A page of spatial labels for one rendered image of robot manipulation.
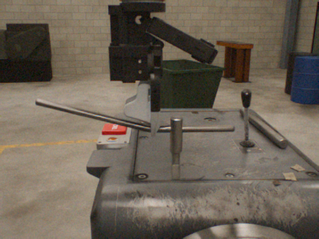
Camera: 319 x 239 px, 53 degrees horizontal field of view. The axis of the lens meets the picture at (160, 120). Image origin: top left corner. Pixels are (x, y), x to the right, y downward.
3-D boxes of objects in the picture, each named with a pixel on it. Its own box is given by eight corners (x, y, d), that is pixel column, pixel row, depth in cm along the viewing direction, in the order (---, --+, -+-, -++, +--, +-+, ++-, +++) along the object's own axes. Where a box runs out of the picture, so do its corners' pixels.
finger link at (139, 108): (125, 135, 55) (123, 81, 52) (159, 135, 55) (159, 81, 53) (123, 141, 52) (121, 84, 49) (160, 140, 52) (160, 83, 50)
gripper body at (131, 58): (115, 77, 56) (112, 4, 53) (164, 77, 56) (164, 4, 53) (110, 86, 49) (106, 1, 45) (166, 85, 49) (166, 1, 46)
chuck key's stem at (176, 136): (180, 175, 59) (182, 115, 56) (182, 181, 57) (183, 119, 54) (168, 175, 59) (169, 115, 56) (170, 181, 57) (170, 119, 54)
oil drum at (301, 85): (283, 98, 669) (289, 56, 643) (309, 97, 680) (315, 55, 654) (301, 105, 613) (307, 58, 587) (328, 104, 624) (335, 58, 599)
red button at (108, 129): (105, 130, 86) (104, 123, 85) (127, 130, 86) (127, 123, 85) (101, 138, 80) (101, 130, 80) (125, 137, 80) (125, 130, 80)
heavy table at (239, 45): (214, 73, 993) (215, 40, 964) (227, 73, 1001) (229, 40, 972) (236, 82, 842) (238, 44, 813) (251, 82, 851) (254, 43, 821)
